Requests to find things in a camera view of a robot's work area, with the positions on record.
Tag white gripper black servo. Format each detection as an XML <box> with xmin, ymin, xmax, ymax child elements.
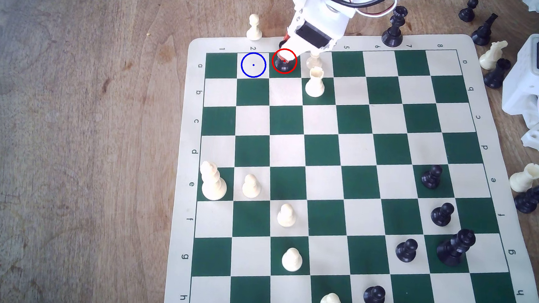
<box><xmin>278</xmin><ymin>0</ymin><xmax>355</xmax><ymax>65</ymax></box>

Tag black chess pawn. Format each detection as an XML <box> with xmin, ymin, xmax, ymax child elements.
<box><xmin>458</xmin><ymin>0</ymin><xmax>479</xmax><ymax>23</ymax></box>
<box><xmin>363</xmin><ymin>285</ymin><xmax>387</xmax><ymax>303</ymax></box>
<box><xmin>395</xmin><ymin>238</ymin><xmax>419</xmax><ymax>263</ymax></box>
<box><xmin>274</xmin><ymin>50</ymin><xmax>297</xmax><ymax>73</ymax></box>
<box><xmin>483</xmin><ymin>57</ymin><xmax>512</xmax><ymax>89</ymax></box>
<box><xmin>430</xmin><ymin>202</ymin><xmax>455</xmax><ymax>227</ymax></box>
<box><xmin>421</xmin><ymin>164</ymin><xmax>444</xmax><ymax>190</ymax></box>

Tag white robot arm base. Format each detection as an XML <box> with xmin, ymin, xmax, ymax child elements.
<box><xmin>500</xmin><ymin>0</ymin><xmax>539</xmax><ymax>131</ymax></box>

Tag white chess rook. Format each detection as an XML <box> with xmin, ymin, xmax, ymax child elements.
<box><xmin>508</xmin><ymin>162</ymin><xmax>539</xmax><ymax>194</ymax></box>
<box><xmin>304</xmin><ymin>66</ymin><xmax>327</xmax><ymax>99</ymax></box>

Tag green and cream chess mat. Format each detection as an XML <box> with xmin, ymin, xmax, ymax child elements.
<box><xmin>164</xmin><ymin>20</ymin><xmax>539</xmax><ymax>303</ymax></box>

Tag black chess queen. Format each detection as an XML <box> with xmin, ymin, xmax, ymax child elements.
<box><xmin>381</xmin><ymin>5</ymin><xmax>409</xmax><ymax>49</ymax></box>

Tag white chess king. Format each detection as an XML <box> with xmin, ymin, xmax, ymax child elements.
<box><xmin>198</xmin><ymin>160</ymin><xmax>229</xmax><ymax>201</ymax></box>

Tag black chess bishop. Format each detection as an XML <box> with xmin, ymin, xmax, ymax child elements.
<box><xmin>471</xmin><ymin>12</ymin><xmax>499</xmax><ymax>47</ymax></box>

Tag white chess knight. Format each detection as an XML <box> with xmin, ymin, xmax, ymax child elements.
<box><xmin>479</xmin><ymin>39</ymin><xmax>509</xmax><ymax>71</ymax></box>

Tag black chess king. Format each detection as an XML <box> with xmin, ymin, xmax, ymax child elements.
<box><xmin>435</xmin><ymin>227</ymin><xmax>477</xmax><ymax>268</ymax></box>

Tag red white servo wires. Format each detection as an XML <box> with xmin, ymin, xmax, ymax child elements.
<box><xmin>346</xmin><ymin>0</ymin><xmax>399</xmax><ymax>20</ymax></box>

